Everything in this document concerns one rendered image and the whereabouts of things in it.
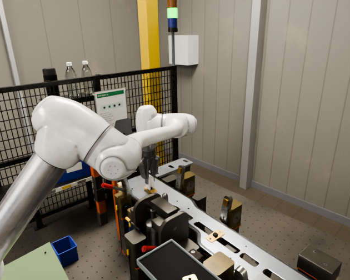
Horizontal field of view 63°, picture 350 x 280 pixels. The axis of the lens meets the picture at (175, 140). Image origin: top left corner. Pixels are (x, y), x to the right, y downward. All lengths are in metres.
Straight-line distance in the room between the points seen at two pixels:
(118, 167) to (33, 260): 0.69
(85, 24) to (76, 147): 2.89
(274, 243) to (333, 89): 1.63
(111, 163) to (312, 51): 2.45
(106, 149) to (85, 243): 1.05
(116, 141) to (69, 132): 0.13
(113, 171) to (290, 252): 1.19
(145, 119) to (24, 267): 0.77
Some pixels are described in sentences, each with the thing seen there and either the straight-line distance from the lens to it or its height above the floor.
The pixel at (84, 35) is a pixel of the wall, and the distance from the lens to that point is 3.61.
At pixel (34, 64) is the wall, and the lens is 3.39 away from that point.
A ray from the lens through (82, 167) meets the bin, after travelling 1.71.
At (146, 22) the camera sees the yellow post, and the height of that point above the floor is 1.84.
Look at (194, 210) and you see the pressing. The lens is 1.41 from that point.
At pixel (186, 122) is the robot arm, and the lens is 1.32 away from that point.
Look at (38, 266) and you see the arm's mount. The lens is 1.35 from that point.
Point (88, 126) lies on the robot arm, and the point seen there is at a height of 1.57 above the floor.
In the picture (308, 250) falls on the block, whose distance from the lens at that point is 1.25.
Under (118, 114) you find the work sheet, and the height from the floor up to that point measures 1.28.
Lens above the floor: 1.81
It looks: 22 degrees down
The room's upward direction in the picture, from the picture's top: 1 degrees counter-clockwise
